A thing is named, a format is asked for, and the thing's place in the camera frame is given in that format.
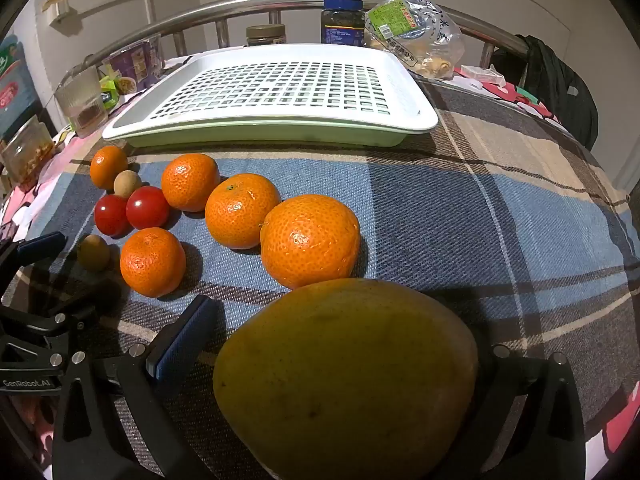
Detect small white box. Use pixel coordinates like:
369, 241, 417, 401
460, 66, 507, 90

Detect red cherry tomato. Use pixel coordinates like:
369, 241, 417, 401
94, 194, 130, 237
125, 185, 171, 230

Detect ribbed glass cup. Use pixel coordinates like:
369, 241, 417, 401
54, 67, 110, 139

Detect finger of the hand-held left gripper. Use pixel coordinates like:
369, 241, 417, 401
0, 302, 102, 362
0, 232, 68, 286

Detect clear plastic food bag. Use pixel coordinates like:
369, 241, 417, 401
363, 0, 466, 80

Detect small orange tangerine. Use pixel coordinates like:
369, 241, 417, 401
90, 145, 129, 191

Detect metal bed rail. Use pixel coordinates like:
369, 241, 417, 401
57, 0, 531, 86

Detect brown longan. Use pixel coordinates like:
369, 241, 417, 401
113, 170, 141, 199
76, 234, 111, 272

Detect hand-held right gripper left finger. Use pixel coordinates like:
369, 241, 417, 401
50, 294, 219, 480

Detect large orange tangerine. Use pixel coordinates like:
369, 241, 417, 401
259, 194, 361, 290

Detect beige wall holder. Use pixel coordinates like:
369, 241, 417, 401
41, 0, 72, 25

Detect blue water dispenser bottle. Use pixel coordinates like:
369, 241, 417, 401
0, 35, 43, 141

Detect dark jar with blue lid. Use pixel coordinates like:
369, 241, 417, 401
320, 0, 365, 46

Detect jar with brown lid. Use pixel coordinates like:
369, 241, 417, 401
245, 24, 287, 47

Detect glass jar with pickles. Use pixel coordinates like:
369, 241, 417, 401
0, 115, 56, 186

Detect green snack packet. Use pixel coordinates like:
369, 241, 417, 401
98, 76, 123, 111

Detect black backpack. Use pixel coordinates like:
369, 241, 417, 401
492, 35, 599, 151

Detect large yellow mango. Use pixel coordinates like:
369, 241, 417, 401
212, 278, 479, 480

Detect purple snack container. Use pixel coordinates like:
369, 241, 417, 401
104, 40, 163, 93

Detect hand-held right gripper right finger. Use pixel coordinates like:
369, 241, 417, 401
435, 342, 587, 480

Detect white perforated plastic tray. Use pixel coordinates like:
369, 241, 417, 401
102, 43, 439, 142

